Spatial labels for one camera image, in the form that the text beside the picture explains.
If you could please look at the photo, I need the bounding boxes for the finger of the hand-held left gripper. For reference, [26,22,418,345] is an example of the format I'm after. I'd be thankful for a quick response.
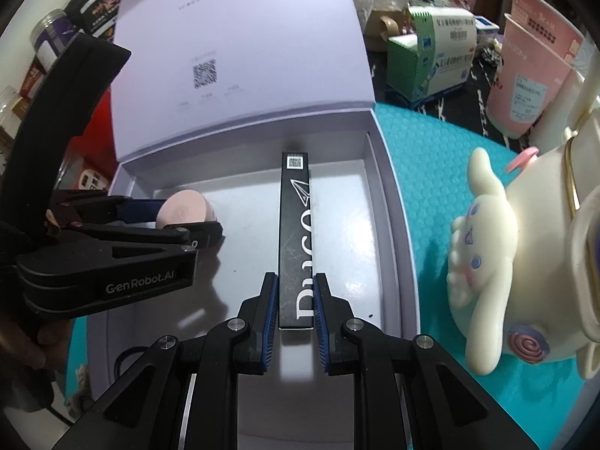
[44,222,225,250]
[48,190,167,227]

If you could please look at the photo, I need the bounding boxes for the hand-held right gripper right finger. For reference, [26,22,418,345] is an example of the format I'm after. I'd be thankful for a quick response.
[313,272,535,450]

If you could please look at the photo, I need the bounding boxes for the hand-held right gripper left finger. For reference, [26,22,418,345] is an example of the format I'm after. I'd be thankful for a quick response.
[66,271,278,450]

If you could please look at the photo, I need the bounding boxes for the pink round compact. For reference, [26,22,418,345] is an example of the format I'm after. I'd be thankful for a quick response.
[154,190,219,230]

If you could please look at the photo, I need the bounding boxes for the long black box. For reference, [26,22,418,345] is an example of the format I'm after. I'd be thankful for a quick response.
[278,151,316,330]

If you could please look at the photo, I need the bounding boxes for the white gift box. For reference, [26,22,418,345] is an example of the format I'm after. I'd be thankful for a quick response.
[91,0,421,450]

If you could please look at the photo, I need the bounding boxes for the person's left hand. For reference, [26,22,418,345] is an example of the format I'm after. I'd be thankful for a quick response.
[0,312,72,376]

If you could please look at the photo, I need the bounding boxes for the teal printed mat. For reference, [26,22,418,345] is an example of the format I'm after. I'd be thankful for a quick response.
[63,102,575,450]

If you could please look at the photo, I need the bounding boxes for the clear jar purple label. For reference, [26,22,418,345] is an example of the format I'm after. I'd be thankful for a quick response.
[30,9,78,72]

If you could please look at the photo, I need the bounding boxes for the black printed box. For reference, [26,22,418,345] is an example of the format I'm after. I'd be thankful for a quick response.
[66,0,125,38]

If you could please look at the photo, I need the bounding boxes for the cream dog figure jug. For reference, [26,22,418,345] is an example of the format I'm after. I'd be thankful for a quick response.
[449,70,600,381]

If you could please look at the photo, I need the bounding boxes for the green white medicine box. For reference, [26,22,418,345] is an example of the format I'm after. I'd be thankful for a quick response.
[407,4,476,58]
[387,35,470,107]

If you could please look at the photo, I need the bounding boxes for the brown cardboard tape roll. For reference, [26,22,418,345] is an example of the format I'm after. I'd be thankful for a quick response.
[368,9,408,50]

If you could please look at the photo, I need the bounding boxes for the black patterned cloth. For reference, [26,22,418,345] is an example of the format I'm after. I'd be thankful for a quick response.
[375,47,513,142]

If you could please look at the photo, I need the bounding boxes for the small blue white box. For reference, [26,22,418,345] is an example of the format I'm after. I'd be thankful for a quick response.
[473,18,500,38]

